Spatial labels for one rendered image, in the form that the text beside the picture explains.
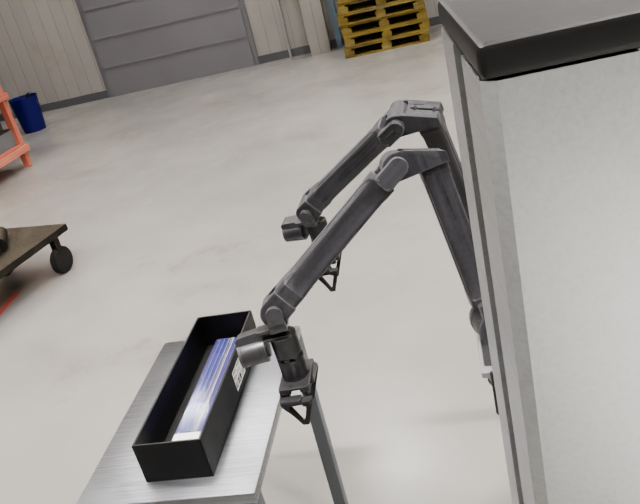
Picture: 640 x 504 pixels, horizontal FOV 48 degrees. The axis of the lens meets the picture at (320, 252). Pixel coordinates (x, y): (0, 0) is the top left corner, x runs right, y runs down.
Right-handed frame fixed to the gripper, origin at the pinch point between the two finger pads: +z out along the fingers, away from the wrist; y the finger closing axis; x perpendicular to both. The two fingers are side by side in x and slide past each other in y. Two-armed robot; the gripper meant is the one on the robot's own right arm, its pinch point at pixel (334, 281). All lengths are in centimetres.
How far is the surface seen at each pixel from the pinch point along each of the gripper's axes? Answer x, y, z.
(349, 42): -91, -846, 72
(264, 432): -17.6, 43.0, 16.1
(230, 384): -27.0, 31.4, 8.3
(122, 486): -50, 58, 15
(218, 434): -27, 48, 11
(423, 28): 11, -856, 81
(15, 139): -464, -583, 42
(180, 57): -368, -937, 44
